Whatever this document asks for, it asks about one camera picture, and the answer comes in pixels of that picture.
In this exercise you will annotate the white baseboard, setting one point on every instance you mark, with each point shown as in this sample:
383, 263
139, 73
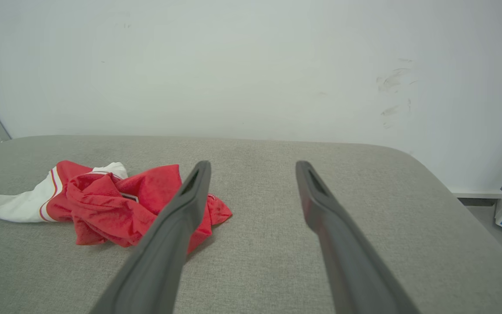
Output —
477, 194

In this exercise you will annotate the red and white garment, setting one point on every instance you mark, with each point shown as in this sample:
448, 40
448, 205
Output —
98, 205

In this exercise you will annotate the grey fabric sofa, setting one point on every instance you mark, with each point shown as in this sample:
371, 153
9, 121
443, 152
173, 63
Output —
255, 261

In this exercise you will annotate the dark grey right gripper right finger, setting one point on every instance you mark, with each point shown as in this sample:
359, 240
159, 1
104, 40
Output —
347, 261

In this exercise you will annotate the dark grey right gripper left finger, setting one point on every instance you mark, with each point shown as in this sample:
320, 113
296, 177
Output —
168, 244

